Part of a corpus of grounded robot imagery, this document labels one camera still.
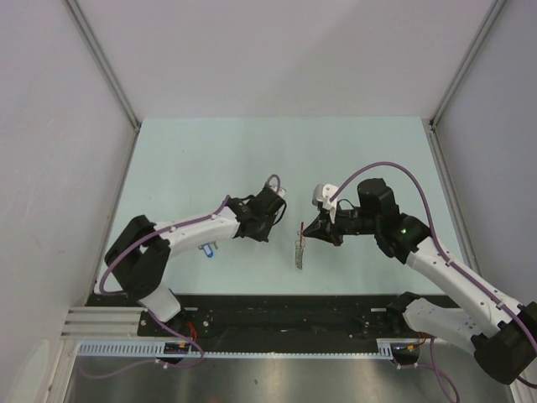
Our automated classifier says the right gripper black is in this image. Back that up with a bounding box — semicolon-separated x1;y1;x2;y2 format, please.
303;204;379;247

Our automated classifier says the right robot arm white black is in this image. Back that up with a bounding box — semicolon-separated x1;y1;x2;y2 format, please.
303;178;536;385

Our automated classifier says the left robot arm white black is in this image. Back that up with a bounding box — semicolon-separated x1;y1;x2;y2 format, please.
99;185;286;336

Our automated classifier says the blue tag key front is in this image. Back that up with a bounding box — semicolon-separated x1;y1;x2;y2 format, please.
198;242;218;259

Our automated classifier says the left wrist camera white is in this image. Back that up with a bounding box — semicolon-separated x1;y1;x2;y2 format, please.
269;186;286;198

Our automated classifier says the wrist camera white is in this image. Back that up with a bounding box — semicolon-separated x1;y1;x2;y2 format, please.
269;186;286;198
312;184;339;223

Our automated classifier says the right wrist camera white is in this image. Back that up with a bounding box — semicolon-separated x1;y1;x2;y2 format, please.
312;184;339;223

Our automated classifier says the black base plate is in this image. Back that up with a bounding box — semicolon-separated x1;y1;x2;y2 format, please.
86;293;440;353

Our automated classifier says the slotted cable duct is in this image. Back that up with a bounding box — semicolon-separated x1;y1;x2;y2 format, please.
77;340;394;360

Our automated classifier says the aluminium front rail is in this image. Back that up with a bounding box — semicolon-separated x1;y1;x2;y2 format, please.
61;306;143;339

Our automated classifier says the left aluminium frame post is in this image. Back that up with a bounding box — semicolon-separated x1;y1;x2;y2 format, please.
62;0;141;133

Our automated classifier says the aluminium frame post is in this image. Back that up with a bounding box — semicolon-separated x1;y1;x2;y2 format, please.
62;0;141;133
428;0;510;130

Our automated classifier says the right aluminium frame post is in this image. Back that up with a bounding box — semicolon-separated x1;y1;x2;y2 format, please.
428;0;510;130

